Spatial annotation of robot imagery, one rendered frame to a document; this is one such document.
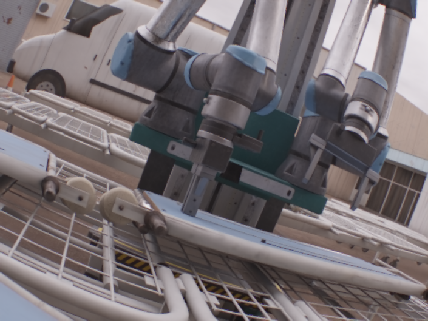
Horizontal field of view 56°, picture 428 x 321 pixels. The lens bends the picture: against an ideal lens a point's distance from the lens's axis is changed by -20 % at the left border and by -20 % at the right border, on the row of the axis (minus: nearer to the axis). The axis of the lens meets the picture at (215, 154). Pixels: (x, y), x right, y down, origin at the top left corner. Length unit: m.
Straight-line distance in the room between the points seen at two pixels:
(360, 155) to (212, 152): 0.35
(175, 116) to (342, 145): 0.61
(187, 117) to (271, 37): 0.44
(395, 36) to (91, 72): 6.85
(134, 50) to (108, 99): 6.67
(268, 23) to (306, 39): 0.55
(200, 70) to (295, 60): 0.73
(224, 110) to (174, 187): 0.78
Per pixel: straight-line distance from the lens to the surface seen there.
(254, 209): 1.72
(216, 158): 0.93
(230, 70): 0.97
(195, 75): 1.08
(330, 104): 1.26
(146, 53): 1.41
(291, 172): 1.55
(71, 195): 0.78
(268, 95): 1.16
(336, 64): 1.33
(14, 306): 0.34
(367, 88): 1.15
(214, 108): 0.96
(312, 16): 1.79
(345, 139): 1.08
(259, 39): 1.20
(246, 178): 1.50
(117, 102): 8.09
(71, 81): 8.00
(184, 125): 1.50
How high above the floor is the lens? 0.74
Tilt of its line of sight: 2 degrees down
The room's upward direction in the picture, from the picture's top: 22 degrees clockwise
